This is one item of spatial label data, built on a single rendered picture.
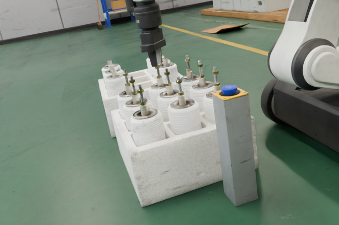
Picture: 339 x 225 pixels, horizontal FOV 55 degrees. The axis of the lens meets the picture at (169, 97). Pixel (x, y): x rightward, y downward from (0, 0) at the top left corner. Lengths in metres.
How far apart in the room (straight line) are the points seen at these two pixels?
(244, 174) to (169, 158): 0.21
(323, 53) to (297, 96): 0.27
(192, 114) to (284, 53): 0.31
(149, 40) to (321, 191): 0.69
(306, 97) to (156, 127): 0.50
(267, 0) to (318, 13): 3.32
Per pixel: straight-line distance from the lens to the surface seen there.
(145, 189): 0.97
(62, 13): 7.23
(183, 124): 0.96
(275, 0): 4.33
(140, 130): 0.93
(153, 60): 1.16
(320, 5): 0.97
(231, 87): 0.83
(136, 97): 1.05
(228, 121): 0.82
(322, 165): 1.13
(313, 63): 0.92
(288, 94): 1.20
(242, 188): 0.93
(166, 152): 0.94
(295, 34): 0.97
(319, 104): 1.09
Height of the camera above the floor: 0.59
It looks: 19 degrees down
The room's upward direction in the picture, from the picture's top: 10 degrees counter-clockwise
